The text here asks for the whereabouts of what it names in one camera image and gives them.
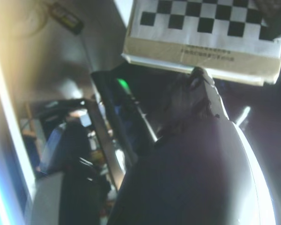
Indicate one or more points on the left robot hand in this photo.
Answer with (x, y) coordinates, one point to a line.
(189, 175)

